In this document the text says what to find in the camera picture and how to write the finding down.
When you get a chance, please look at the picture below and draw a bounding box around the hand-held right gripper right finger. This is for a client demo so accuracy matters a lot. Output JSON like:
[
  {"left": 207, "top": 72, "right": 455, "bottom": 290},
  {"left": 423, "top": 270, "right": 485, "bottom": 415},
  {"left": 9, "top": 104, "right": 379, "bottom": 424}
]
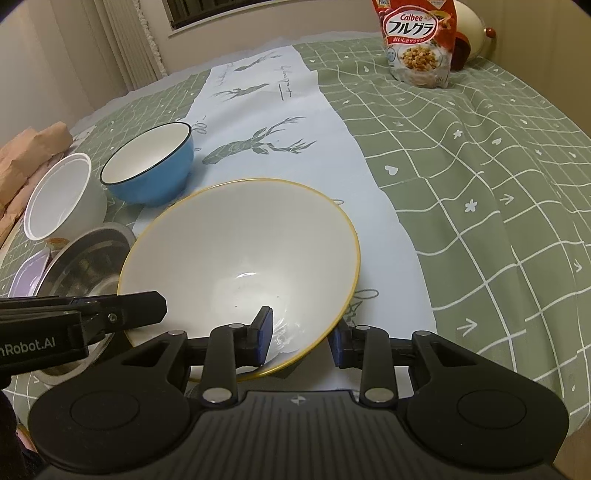
[{"left": 329, "top": 318, "right": 474, "bottom": 406}]

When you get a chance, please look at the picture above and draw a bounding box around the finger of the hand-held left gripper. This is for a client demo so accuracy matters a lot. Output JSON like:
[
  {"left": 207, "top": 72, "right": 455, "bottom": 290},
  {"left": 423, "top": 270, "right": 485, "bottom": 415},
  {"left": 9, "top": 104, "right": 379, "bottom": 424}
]
[{"left": 69, "top": 291, "right": 167, "bottom": 344}]

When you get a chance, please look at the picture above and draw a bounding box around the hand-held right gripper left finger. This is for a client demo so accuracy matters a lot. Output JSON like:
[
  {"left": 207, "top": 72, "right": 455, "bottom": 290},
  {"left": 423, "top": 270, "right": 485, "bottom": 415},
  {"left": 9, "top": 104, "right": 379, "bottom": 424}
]
[{"left": 117, "top": 306, "right": 274, "bottom": 406}]

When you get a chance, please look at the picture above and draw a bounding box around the stainless steel bowl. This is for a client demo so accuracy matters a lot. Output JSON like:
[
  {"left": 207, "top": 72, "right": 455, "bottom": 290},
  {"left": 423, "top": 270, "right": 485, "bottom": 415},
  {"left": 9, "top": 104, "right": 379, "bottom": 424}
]
[{"left": 34, "top": 222, "right": 137, "bottom": 384}]

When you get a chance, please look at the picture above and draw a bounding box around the blue plate with yellow rim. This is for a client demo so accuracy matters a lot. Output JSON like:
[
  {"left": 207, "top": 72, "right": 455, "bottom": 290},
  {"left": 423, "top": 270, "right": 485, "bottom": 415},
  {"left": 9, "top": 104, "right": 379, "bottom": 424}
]
[{"left": 117, "top": 178, "right": 361, "bottom": 383}]

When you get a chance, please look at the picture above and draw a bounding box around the blue enamel bowl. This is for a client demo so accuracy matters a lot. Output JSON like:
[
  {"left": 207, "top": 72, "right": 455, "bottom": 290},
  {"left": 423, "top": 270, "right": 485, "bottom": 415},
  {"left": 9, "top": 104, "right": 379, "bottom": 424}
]
[{"left": 100, "top": 122, "right": 195, "bottom": 207}]

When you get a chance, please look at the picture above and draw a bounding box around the white plastic bowl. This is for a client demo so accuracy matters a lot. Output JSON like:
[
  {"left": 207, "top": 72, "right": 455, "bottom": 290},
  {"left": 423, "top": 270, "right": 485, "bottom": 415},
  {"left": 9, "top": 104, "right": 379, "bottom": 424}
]
[{"left": 23, "top": 153, "right": 109, "bottom": 241}]

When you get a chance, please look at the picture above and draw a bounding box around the purple plastic container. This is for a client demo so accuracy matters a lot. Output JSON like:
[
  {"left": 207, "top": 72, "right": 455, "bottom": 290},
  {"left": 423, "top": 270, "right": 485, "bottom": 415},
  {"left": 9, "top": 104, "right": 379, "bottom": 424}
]
[{"left": 8, "top": 247, "right": 51, "bottom": 298}]

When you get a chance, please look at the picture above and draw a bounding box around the white deer print cloth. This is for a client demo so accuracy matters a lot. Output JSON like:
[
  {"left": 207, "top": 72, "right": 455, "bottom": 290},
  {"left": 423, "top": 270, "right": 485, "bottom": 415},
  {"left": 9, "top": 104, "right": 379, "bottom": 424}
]
[{"left": 134, "top": 41, "right": 439, "bottom": 393}]

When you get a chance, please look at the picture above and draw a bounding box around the green grid cutting mat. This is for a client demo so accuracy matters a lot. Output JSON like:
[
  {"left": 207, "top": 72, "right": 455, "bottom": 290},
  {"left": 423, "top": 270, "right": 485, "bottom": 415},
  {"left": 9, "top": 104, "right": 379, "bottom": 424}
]
[{"left": 0, "top": 37, "right": 591, "bottom": 439}]

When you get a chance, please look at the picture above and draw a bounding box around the beige curtain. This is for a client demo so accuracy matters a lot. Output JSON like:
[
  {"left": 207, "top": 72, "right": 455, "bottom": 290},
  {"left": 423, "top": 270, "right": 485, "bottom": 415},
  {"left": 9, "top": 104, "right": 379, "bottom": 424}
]
[{"left": 92, "top": 0, "right": 167, "bottom": 93}]

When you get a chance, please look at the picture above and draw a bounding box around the red and white cereal bag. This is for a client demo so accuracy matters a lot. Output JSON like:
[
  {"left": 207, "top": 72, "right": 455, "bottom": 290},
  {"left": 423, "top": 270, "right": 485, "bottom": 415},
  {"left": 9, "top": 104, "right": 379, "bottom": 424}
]
[{"left": 372, "top": 0, "right": 458, "bottom": 89}]

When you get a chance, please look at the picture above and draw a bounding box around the window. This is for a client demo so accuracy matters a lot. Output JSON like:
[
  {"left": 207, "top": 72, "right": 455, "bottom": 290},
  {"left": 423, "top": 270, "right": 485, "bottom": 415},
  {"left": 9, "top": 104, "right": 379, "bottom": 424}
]
[{"left": 164, "top": 0, "right": 377, "bottom": 33}]

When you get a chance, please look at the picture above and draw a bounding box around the cream round container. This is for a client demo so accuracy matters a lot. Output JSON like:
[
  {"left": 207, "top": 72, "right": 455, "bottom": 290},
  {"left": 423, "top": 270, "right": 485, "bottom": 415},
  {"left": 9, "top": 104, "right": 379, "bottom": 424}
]
[{"left": 450, "top": 0, "right": 497, "bottom": 72}]

